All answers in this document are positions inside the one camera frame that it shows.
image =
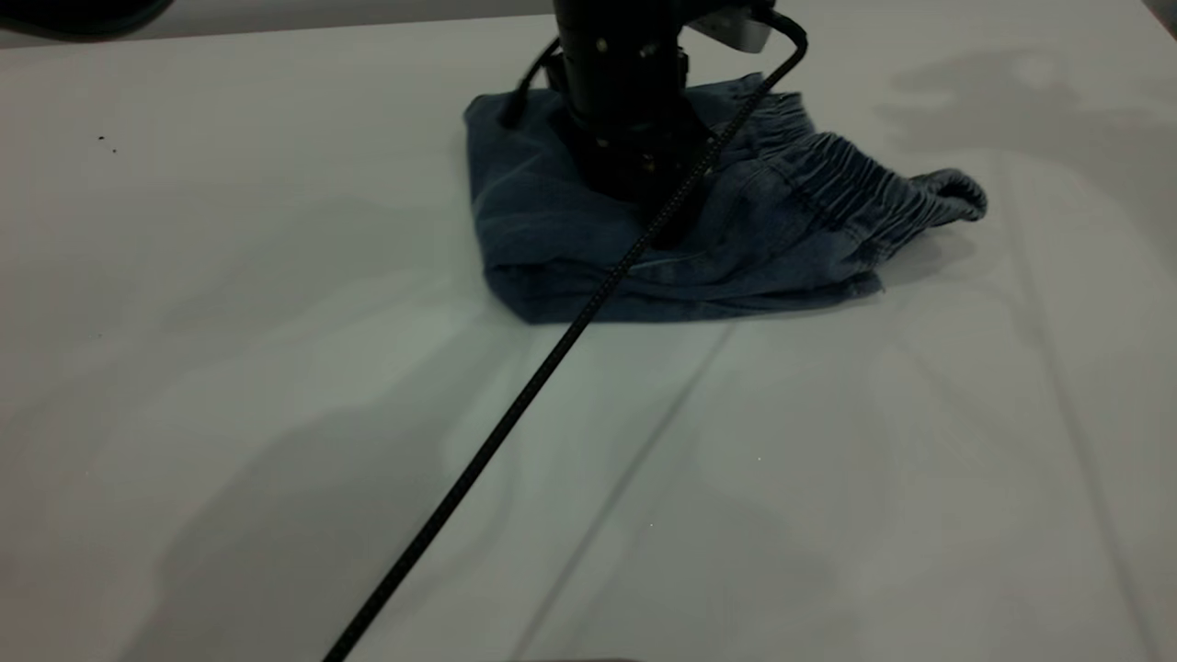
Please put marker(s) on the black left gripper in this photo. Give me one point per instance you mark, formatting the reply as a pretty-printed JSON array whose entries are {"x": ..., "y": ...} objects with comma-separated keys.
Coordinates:
[{"x": 634, "y": 147}]

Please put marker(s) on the blue denim shorts basketball print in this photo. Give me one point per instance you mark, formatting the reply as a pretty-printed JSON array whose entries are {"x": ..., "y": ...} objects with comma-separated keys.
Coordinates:
[{"x": 552, "y": 230}]

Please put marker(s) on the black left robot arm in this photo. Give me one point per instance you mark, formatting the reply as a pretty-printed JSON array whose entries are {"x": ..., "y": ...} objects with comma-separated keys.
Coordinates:
[{"x": 616, "y": 37}]

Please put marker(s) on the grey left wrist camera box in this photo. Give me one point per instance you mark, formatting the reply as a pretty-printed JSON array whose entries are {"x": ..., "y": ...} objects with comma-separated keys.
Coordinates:
[{"x": 736, "y": 32}]

